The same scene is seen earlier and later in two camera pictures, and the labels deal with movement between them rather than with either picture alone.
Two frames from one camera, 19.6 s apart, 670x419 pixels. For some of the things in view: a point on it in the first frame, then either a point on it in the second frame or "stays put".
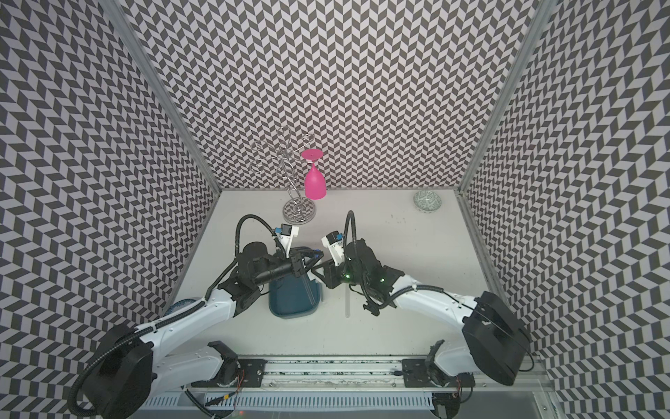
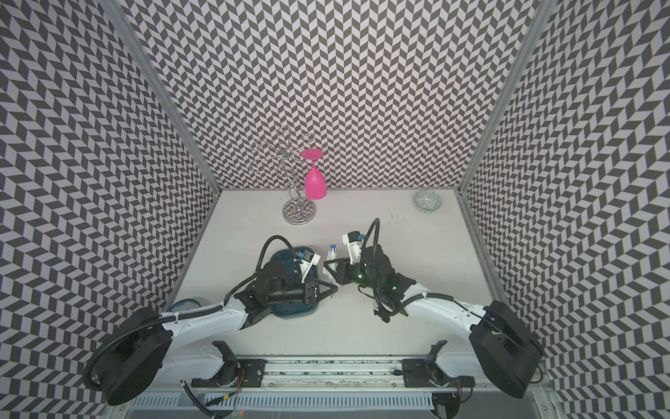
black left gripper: x=298 y=265 to x=311 y=293
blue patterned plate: x=179 y=305 stays put
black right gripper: x=330 y=272 stays put
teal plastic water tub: x=293 y=297 stays put
